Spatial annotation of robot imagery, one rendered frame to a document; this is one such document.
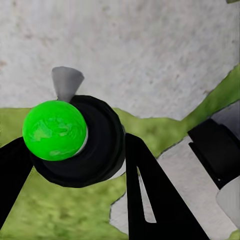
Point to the insectifuge atomizer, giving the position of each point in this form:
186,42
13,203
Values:
77,140

